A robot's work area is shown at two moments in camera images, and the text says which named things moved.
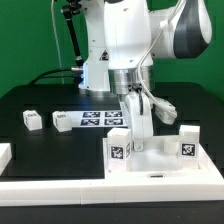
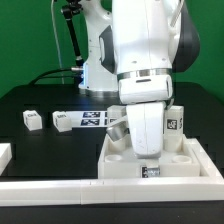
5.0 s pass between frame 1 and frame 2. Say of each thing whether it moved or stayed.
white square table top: moved
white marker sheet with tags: stayed
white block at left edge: stayed
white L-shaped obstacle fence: stayed
